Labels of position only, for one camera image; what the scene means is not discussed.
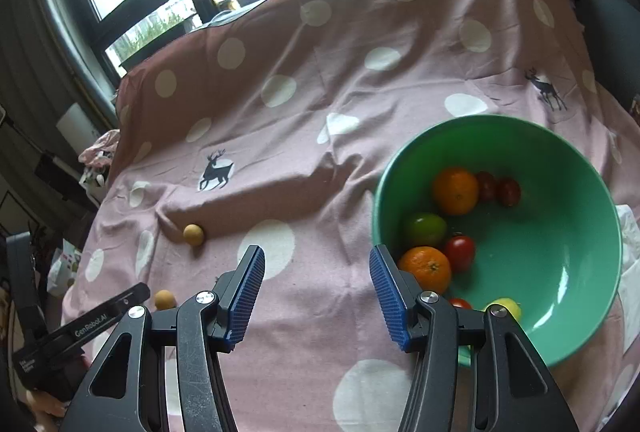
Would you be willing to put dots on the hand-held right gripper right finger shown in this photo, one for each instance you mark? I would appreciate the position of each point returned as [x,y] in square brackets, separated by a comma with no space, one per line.
[390,302]

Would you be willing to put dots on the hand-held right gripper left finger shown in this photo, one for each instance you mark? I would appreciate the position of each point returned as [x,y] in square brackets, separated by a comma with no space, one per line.
[245,302]

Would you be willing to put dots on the pink floral cloth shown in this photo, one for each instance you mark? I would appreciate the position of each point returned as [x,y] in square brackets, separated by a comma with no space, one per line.
[100,145]

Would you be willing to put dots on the orange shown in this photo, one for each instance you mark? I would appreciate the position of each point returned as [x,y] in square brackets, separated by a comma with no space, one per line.
[426,268]
[455,190]

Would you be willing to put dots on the pink polka-dot deer blanket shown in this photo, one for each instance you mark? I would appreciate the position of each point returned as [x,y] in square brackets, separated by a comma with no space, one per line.
[310,112]

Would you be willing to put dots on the small green reddish fruit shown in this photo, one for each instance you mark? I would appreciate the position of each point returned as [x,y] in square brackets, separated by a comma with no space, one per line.
[425,229]

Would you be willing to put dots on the large yellow-green fruit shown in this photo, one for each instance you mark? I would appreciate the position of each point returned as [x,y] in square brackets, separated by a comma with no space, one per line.
[506,308]

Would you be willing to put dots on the green plastic bowl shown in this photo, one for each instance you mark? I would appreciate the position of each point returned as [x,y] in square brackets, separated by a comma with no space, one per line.
[550,237]

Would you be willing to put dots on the large flat white tissue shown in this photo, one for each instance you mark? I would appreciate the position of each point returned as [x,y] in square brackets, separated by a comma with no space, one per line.
[631,237]

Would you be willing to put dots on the small tan round fruit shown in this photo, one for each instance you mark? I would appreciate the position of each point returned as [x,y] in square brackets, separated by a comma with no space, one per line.
[164,299]
[193,234]

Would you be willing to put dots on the white snack bag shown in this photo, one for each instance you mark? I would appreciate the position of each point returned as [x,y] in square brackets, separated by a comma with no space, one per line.
[65,262]

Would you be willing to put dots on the person's left hand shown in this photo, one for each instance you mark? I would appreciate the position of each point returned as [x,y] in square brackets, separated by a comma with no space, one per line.
[46,404]

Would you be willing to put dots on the dark grey sofa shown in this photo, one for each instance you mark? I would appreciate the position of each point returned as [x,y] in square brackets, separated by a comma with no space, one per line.
[610,22]

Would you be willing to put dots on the red tomato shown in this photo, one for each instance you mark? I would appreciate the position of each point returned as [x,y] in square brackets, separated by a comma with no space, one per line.
[486,184]
[461,252]
[508,192]
[460,303]

